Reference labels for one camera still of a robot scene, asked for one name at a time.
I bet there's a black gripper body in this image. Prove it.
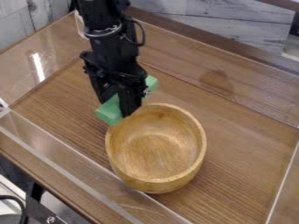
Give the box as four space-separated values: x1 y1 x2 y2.
80 16 147 88

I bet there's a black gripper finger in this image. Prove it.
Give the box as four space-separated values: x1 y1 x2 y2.
117 78 148 117
87 71 117 103

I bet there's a green rectangular block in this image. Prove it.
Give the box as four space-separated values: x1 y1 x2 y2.
95 75 159 126

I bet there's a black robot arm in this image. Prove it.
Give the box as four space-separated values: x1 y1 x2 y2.
72 0 147 117

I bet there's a brown wooden bowl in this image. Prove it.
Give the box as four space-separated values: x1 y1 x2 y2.
105 103 208 194

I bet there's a clear acrylic tray enclosure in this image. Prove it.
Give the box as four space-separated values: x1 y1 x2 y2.
0 11 299 224

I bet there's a black cable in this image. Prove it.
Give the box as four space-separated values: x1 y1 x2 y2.
0 194 28 224

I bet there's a black metal table bracket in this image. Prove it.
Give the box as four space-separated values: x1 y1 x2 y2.
23 182 67 224

